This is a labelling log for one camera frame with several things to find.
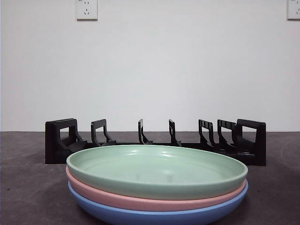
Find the green round plate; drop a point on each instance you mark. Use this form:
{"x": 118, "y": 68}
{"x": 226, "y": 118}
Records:
{"x": 152, "y": 168}

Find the pink round plate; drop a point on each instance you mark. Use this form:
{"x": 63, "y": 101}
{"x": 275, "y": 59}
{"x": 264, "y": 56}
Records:
{"x": 117, "y": 199}

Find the blue round plate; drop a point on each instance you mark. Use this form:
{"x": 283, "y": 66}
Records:
{"x": 117, "y": 216}

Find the black plastic dish rack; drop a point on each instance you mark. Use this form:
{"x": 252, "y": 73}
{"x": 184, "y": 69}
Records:
{"x": 259, "y": 140}

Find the white wall socket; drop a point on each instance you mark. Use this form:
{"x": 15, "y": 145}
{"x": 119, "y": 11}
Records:
{"x": 86, "y": 10}
{"x": 294, "y": 9}

